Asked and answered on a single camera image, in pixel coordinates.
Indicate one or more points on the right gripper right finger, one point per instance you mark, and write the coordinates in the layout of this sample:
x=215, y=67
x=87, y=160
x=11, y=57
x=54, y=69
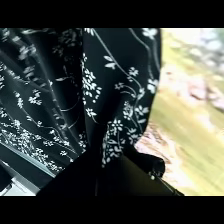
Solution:
x=133, y=181

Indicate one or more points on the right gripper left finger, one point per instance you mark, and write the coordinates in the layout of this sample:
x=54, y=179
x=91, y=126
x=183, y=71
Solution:
x=73, y=180

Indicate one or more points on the black floral garment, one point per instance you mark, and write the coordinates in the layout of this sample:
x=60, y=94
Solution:
x=66, y=93

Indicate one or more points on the silver frame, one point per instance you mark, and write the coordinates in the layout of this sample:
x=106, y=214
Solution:
x=20, y=173

